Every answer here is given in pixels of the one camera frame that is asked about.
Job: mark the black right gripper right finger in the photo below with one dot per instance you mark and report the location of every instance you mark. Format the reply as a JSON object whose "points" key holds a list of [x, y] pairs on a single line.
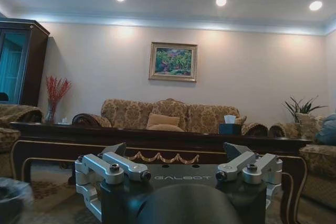
{"points": [[244, 165]]}

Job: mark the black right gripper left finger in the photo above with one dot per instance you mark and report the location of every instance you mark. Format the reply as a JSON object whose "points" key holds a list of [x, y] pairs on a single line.
{"points": [[113, 163]]}

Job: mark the grey trash bin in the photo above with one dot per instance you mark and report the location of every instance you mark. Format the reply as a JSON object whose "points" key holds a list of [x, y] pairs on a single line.
{"points": [[13, 197]]}

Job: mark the black tissue box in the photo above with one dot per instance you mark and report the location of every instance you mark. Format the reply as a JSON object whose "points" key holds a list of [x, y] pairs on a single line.
{"points": [[230, 127]]}

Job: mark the dark wooden coffee table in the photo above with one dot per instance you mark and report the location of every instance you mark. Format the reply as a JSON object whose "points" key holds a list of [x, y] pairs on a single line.
{"points": [[162, 140]]}

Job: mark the beige cushion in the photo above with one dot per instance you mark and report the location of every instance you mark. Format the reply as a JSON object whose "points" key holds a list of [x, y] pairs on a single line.
{"points": [[162, 121]]}

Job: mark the gold patterned armchair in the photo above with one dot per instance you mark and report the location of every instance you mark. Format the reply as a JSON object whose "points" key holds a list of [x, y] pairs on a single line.
{"points": [[319, 161], [15, 129]]}

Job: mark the gold patterned three-seat sofa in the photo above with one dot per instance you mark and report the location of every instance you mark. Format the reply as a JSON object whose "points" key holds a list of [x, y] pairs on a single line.
{"points": [[170, 115]]}

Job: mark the green potted plant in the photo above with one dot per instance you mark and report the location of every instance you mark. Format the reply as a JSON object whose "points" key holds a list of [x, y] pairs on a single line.
{"points": [[302, 110]]}

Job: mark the glass vase with red flowers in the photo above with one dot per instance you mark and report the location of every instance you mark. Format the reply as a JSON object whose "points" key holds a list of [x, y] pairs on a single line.
{"points": [[56, 95]]}

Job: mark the blue cushion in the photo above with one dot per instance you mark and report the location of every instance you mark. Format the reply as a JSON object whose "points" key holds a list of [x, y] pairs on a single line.
{"points": [[326, 129]]}

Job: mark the gold-framed landscape painting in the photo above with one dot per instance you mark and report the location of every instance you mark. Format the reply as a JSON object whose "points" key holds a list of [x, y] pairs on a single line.
{"points": [[173, 61]]}

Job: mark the dark wooden glass cabinet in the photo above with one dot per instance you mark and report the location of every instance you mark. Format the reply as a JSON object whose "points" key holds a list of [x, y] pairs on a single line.
{"points": [[19, 58]]}

